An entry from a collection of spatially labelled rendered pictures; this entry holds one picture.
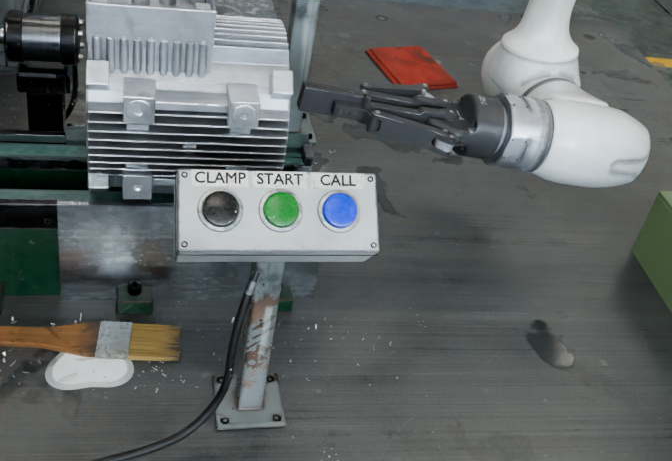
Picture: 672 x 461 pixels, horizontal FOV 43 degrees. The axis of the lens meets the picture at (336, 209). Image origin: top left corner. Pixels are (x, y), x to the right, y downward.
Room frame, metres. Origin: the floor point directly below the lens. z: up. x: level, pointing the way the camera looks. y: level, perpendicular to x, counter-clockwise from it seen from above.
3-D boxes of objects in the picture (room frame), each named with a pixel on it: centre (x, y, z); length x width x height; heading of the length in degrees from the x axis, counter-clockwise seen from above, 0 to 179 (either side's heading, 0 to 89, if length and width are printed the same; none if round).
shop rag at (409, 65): (1.42, -0.09, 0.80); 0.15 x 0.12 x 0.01; 29
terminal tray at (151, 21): (0.78, 0.22, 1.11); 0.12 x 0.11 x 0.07; 107
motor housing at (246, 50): (0.79, 0.18, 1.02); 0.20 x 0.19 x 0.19; 107
